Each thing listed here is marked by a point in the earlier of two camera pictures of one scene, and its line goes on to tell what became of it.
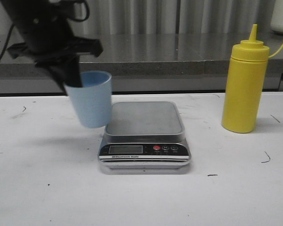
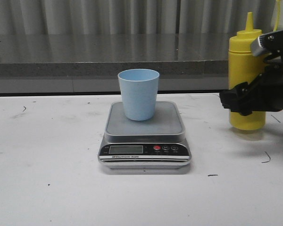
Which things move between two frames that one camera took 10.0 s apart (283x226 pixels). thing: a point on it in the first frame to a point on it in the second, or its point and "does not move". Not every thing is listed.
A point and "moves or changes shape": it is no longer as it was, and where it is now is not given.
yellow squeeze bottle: x=245 y=83 moves or changes shape
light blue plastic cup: x=92 y=103 to x=139 y=89
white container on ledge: x=281 y=16 does not move
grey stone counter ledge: x=143 y=62 does not move
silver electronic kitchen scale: x=144 y=135 does not move
